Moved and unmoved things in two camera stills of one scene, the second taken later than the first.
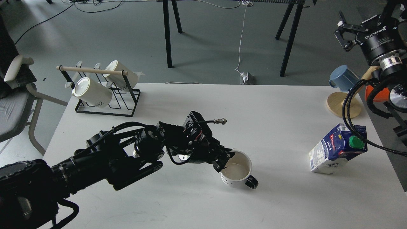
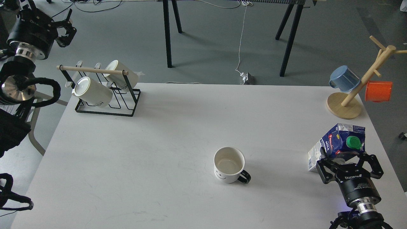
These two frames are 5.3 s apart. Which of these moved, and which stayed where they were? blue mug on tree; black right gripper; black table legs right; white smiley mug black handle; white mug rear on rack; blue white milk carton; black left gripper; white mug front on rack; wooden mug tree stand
Moved: black left gripper; white smiley mug black handle; black right gripper
Stayed: blue white milk carton; wooden mug tree stand; white mug rear on rack; black table legs right; blue mug on tree; white mug front on rack
